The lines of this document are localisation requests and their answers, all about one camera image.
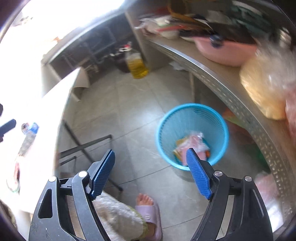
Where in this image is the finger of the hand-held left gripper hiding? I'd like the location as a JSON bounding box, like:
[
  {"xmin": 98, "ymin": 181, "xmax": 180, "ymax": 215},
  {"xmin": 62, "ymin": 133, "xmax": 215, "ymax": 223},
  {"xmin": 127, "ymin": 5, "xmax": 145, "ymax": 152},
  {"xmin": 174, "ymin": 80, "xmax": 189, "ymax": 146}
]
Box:
[{"xmin": 0, "ymin": 119, "xmax": 17, "ymax": 136}]

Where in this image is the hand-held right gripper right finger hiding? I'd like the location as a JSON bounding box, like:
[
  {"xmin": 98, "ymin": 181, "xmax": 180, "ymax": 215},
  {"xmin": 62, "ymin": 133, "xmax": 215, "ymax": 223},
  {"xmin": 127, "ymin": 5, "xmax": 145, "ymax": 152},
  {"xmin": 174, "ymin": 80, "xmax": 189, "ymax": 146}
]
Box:
[{"xmin": 186, "ymin": 148, "xmax": 273, "ymax": 241}]

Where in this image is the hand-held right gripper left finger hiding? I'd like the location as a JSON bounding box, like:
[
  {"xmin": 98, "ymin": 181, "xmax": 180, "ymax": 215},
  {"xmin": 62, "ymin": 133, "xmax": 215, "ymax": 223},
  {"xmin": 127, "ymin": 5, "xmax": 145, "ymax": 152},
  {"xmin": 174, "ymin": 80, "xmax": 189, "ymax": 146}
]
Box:
[{"xmin": 29, "ymin": 149, "xmax": 116, "ymax": 241}]

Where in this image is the pink packet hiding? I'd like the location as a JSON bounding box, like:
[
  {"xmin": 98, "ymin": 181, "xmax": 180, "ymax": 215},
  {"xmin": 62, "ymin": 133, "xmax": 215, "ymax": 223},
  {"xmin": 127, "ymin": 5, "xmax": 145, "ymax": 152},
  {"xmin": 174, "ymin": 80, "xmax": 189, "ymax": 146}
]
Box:
[{"xmin": 180, "ymin": 139, "xmax": 208, "ymax": 166}]

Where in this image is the white blue toothpaste box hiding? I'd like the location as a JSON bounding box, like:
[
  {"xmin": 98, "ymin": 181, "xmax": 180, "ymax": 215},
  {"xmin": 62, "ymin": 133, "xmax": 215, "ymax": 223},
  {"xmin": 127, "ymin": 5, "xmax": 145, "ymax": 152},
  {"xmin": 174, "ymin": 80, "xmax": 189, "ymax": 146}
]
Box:
[{"xmin": 17, "ymin": 130, "xmax": 37, "ymax": 157}]

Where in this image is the white orange medicine box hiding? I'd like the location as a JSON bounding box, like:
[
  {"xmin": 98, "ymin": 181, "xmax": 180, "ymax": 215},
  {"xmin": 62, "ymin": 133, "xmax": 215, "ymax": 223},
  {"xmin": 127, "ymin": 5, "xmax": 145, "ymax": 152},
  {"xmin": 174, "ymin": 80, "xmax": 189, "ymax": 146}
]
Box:
[{"xmin": 173, "ymin": 138, "xmax": 189, "ymax": 161}]

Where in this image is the clear red printed plastic bag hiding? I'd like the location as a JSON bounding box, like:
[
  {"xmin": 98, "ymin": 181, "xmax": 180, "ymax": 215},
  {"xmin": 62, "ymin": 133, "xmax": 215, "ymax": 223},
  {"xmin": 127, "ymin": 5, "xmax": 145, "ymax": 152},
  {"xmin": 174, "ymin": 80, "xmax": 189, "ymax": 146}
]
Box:
[{"xmin": 188, "ymin": 131, "xmax": 210, "ymax": 151}]

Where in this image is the blue plastic wastebasket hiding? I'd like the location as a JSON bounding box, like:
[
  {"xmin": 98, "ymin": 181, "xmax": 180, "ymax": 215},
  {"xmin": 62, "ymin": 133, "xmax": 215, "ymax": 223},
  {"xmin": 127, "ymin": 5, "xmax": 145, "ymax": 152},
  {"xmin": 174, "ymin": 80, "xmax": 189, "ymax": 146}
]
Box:
[{"xmin": 157, "ymin": 103, "xmax": 230, "ymax": 171}]

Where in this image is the person's bare foot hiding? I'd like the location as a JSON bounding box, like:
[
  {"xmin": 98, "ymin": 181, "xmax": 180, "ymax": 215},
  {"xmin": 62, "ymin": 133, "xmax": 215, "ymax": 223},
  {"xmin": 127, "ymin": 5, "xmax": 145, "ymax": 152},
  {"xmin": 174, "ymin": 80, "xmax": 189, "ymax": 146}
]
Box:
[{"xmin": 135, "ymin": 193, "xmax": 155, "ymax": 207}]

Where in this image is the red green plastic bag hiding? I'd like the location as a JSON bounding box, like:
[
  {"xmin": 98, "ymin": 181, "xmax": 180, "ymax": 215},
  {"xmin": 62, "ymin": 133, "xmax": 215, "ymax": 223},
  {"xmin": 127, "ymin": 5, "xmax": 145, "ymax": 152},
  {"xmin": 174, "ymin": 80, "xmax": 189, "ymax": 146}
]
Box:
[{"xmin": 222, "ymin": 109, "xmax": 257, "ymax": 149}]

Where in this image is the pink slipper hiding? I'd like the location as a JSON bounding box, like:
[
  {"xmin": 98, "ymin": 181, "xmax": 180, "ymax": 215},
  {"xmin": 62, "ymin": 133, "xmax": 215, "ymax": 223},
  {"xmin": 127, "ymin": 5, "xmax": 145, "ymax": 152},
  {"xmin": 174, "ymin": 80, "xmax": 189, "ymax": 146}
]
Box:
[{"xmin": 135, "ymin": 200, "xmax": 163, "ymax": 240}]

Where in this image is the pink plastic bag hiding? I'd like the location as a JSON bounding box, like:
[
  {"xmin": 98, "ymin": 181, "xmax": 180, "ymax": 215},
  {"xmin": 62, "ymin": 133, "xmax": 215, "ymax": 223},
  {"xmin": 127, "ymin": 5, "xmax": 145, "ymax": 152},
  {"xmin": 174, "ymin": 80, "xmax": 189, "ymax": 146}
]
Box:
[{"xmin": 254, "ymin": 171, "xmax": 281, "ymax": 210}]

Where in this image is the perforated metal shelf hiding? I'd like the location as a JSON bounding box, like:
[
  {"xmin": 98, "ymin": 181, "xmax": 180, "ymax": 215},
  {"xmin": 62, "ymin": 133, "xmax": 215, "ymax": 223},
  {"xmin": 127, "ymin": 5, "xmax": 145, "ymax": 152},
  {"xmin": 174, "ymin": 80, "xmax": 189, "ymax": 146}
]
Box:
[{"xmin": 144, "ymin": 37, "xmax": 294, "ymax": 232}]

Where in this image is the yellow filled bag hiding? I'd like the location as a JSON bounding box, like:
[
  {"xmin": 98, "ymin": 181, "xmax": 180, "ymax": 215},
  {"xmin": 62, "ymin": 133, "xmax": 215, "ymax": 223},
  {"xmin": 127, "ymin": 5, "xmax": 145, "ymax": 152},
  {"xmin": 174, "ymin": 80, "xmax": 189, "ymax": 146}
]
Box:
[{"xmin": 239, "ymin": 50, "xmax": 292, "ymax": 120}]

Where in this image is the yellow oil bottle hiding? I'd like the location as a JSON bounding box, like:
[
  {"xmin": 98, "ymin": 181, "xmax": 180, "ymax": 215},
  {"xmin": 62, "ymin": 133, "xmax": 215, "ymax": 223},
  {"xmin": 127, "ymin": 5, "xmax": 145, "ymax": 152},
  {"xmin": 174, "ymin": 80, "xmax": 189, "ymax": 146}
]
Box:
[{"xmin": 125, "ymin": 42, "xmax": 149, "ymax": 80}]

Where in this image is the pink plastic basin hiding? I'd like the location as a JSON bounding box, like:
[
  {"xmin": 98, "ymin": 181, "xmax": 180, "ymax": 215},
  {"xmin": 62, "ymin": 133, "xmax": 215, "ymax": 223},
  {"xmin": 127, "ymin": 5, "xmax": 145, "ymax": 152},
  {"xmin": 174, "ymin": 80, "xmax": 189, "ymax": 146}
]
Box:
[{"xmin": 193, "ymin": 35, "xmax": 258, "ymax": 67}]

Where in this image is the concrete kitchen counter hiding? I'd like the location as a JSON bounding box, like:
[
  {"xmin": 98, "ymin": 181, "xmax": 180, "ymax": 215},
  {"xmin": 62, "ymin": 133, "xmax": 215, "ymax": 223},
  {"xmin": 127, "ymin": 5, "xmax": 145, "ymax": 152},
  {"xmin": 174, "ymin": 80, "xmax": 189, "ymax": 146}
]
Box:
[{"xmin": 41, "ymin": 0, "xmax": 153, "ymax": 77}]

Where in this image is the pile of kitchen utensils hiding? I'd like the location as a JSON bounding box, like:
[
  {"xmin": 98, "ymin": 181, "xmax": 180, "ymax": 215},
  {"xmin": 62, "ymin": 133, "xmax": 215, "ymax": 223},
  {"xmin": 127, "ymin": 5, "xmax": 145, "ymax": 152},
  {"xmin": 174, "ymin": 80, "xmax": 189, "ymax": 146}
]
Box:
[{"xmin": 166, "ymin": 0, "xmax": 285, "ymax": 44}]

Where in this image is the white plastic bag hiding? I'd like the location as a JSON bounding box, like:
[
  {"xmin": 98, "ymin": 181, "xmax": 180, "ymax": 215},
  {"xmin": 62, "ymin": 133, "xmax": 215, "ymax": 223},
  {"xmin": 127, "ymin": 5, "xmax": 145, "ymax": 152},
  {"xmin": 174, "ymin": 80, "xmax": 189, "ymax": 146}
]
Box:
[{"xmin": 135, "ymin": 17, "xmax": 167, "ymax": 34}]

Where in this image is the black metal table frame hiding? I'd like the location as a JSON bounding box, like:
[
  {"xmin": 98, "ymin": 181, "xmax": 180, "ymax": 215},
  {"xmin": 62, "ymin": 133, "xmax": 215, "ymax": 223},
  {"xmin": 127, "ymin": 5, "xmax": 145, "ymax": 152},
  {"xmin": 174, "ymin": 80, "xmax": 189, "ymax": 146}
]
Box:
[{"xmin": 59, "ymin": 120, "xmax": 124, "ymax": 193}]

